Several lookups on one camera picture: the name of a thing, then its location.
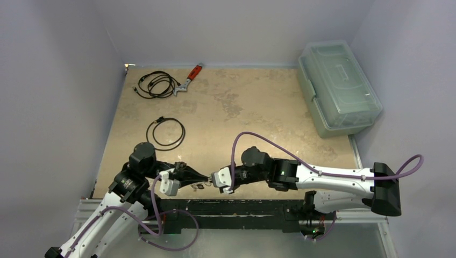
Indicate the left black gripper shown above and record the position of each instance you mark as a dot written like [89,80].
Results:
[186,174]

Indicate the aluminium frame rail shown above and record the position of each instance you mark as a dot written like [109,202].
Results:
[342,216]

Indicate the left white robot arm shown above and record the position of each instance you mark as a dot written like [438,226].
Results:
[130,202]

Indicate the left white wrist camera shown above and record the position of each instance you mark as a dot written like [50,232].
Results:
[168,186]

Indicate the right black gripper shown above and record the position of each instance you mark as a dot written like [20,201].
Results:
[233,174]

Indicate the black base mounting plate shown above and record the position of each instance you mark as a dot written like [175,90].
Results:
[286,215]

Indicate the red handled adjustable wrench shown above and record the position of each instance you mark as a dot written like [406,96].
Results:
[184,87]

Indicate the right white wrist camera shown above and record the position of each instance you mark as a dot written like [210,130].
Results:
[222,180]

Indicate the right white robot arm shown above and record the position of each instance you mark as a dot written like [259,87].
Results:
[327,189]

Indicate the translucent green plastic toolbox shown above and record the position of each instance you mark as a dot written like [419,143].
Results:
[336,91]

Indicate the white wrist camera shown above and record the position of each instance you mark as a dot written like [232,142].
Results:
[222,180]
[168,186]

